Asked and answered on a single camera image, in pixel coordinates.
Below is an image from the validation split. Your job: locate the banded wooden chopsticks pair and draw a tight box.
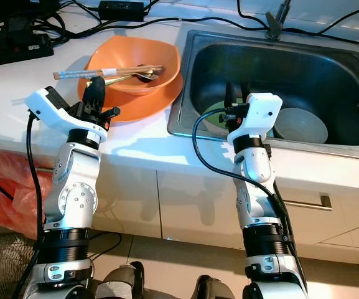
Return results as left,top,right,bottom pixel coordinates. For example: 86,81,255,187
53,64,164,80

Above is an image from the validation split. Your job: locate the orange plastic plate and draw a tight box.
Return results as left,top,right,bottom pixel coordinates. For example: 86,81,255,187
78,59,184,122

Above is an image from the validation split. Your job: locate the orange plastic bowl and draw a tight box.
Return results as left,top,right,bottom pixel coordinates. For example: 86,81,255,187
85,35,181,95

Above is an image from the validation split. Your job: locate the white kitchen cabinet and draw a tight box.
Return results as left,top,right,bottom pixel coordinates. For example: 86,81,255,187
0,142,359,268

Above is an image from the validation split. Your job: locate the green plate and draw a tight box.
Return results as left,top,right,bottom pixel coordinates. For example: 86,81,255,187
198,100,233,128

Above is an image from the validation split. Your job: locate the stainless steel sink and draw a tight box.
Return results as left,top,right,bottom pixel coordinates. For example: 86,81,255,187
168,29,359,153

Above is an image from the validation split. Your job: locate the grey white bowl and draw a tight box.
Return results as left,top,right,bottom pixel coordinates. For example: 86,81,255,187
274,108,329,144

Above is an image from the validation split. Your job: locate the metal sink faucet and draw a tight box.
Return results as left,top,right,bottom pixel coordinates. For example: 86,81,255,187
265,0,293,41

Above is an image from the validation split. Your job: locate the black power strip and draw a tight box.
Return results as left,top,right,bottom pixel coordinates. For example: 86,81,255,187
0,32,54,69

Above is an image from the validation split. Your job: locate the black power adapter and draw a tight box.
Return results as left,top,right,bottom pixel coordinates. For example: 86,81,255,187
98,0,146,21

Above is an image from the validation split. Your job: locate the black electronics box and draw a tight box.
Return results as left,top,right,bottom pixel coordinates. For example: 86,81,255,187
0,0,46,16

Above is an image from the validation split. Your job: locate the orange plastic bag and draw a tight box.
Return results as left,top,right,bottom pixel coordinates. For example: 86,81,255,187
0,151,46,240

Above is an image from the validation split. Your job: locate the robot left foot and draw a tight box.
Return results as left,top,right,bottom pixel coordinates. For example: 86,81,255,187
101,262,146,299

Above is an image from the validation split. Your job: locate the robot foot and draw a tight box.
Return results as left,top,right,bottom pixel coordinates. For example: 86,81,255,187
195,276,239,299
101,262,146,299

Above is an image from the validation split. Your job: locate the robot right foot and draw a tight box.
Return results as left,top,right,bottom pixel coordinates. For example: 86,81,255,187
195,276,239,299

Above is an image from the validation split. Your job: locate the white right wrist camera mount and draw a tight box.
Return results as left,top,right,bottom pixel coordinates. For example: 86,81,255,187
227,92,284,147

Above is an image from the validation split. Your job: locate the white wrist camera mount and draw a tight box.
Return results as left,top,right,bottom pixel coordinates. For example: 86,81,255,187
25,87,108,141
227,92,284,147

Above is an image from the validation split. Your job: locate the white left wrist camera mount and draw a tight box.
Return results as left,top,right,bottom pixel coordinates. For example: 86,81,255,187
25,87,108,141

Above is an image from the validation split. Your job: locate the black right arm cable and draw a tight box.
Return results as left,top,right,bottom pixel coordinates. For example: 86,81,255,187
193,107,298,275

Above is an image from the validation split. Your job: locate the steel cabinet handle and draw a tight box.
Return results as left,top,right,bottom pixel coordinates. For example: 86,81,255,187
273,187,332,211

